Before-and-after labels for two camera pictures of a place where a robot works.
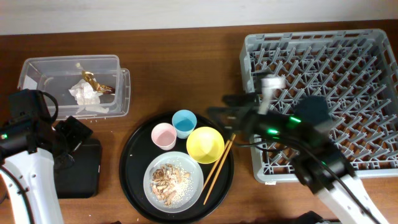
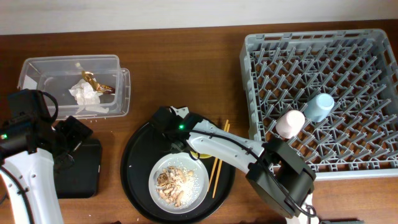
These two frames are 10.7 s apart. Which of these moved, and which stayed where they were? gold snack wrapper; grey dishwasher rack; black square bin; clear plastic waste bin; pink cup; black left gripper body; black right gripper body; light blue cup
Moved: light blue cup; black right gripper body; pink cup
Stayed: gold snack wrapper; black left gripper body; grey dishwasher rack; clear plastic waste bin; black square bin
